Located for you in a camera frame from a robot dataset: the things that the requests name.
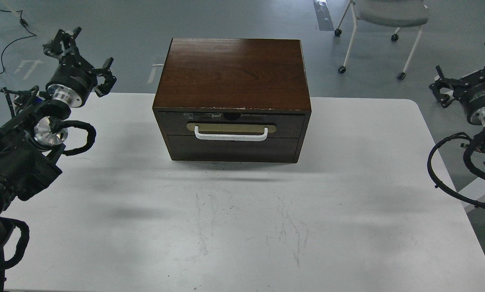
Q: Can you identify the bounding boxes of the wooden drawer with white handle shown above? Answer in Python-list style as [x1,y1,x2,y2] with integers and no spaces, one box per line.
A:
[155,112,305,138]

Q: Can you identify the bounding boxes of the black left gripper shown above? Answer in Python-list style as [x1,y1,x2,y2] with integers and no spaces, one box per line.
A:
[43,27,117,108]

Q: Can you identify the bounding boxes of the dark brown wooden cabinet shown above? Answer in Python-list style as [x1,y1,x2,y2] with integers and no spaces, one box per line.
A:
[153,38,311,164]

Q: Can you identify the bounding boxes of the grey office chair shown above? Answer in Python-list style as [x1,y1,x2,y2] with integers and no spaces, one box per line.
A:
[334,0,429,81]

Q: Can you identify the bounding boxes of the grey floor tape strip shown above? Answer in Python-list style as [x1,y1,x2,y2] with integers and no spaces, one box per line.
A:
[313,0,334,31]

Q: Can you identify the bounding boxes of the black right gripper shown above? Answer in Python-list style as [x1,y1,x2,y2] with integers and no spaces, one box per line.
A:
[429,43,485,125]

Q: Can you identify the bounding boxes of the black floor cable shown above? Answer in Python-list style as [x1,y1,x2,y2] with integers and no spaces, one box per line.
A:
[0,0,37,75]

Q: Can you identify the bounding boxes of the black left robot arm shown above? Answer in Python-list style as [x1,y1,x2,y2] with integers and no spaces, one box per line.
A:
[0,27,116,292]

